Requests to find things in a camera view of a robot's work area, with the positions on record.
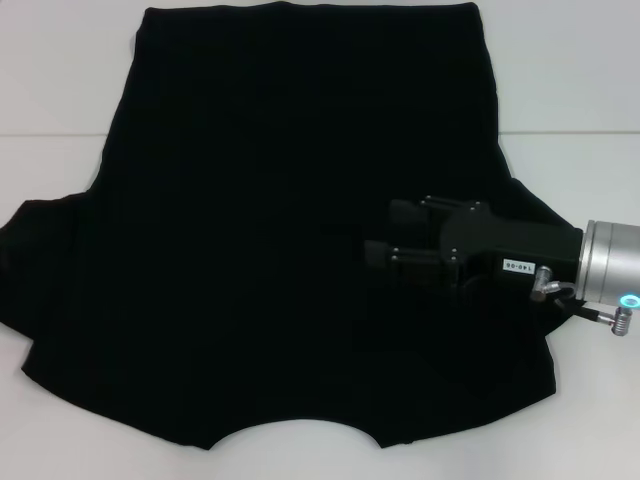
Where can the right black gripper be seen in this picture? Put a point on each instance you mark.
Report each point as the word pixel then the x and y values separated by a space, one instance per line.
pixel 525 245

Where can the black shirt with white print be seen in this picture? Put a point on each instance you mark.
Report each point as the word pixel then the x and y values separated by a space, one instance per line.
pixel 240 200

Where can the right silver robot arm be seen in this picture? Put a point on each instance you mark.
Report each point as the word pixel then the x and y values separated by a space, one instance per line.
pixel 612 262

